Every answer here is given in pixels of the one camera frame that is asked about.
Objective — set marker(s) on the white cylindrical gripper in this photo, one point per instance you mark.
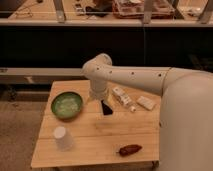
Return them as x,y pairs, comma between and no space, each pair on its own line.
98,95

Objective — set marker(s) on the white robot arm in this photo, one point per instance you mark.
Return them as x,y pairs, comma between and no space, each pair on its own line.
186,110

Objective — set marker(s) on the white sponge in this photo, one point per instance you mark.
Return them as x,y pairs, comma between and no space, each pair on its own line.
146,103

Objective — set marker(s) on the black rectangular block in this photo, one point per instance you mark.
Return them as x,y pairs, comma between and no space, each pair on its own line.
106,109

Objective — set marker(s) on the white carton box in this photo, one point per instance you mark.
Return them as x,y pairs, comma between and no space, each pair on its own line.
122,96

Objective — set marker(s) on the green bowl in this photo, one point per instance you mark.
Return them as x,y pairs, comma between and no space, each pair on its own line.
67,105

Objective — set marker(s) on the small white cap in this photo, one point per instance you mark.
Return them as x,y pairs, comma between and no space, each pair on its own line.
132,108

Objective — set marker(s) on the wooden folding table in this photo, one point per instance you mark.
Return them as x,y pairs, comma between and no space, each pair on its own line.
97,137

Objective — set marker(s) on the white upside-down cup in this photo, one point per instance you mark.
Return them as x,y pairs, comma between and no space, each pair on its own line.
63,138

